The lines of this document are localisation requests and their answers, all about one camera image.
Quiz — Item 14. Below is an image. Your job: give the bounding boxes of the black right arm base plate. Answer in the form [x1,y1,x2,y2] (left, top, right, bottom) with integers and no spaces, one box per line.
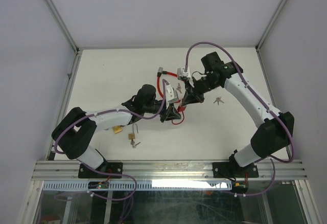
[212,162,259,180]

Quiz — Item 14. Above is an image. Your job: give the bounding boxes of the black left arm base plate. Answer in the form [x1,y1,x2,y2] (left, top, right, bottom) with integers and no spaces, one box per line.
[78,161,123,179]

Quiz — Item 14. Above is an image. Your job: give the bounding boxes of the cable lock keys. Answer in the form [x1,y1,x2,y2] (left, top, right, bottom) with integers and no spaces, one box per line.
[176,83,182,93]

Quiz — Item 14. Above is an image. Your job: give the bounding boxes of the large padlock keys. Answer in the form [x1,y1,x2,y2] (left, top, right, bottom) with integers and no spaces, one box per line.
[214,97,225,105]

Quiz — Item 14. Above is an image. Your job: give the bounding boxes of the white slotted cable duct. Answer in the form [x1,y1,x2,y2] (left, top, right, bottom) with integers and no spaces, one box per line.
[43,180,232,192]

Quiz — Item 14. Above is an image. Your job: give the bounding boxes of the small red padlock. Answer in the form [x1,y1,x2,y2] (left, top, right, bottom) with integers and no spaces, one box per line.
[177,105,186,113]

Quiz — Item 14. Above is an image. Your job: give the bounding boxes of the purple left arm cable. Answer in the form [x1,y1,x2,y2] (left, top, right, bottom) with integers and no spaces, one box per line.
[54,78,171,154]

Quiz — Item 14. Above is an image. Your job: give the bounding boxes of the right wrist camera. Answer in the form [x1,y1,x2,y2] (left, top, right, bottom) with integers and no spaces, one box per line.
[177,68,194,87]

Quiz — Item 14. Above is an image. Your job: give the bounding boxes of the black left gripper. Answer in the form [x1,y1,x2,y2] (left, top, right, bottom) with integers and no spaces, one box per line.
[143,100,181,123]

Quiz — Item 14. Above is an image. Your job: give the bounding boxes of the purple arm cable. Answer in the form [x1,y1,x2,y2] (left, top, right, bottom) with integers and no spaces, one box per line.
[184,41,294,198]
[54,78,171,154]

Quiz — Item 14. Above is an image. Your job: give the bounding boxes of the aluminium mounting rail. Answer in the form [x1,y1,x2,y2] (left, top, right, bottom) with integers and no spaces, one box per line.
[32,160,307,181]

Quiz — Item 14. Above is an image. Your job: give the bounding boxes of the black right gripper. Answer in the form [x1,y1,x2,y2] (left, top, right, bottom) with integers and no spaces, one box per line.
[182,75,219,106]

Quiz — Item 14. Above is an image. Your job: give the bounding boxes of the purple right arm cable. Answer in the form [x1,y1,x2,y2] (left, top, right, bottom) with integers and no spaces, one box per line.
[184,41,294,198]

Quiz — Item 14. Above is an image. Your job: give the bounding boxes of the medium brass padlock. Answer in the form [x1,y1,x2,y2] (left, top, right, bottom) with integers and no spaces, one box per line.
[112,125,123,134]

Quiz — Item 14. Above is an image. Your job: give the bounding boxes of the small brass padlock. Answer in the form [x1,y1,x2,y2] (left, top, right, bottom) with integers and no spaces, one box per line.
[128,123,138,141]

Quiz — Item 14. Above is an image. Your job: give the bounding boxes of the red cable lock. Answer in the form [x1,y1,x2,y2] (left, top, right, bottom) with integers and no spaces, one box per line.
[156,66,179,99]

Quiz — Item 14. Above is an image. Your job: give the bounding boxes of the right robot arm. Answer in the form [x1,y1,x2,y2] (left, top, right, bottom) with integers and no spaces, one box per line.
[177,52,294,176]

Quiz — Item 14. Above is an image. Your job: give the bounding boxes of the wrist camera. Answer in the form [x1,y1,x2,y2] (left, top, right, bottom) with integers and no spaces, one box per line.
[177,68,194,87]
[165,84,179,104]

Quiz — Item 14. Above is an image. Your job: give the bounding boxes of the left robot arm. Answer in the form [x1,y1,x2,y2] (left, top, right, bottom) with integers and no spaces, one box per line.
[52,81,181,177]

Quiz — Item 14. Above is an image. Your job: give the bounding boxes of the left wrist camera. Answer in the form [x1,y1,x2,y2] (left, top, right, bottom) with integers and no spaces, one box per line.
[165,84,179,104]

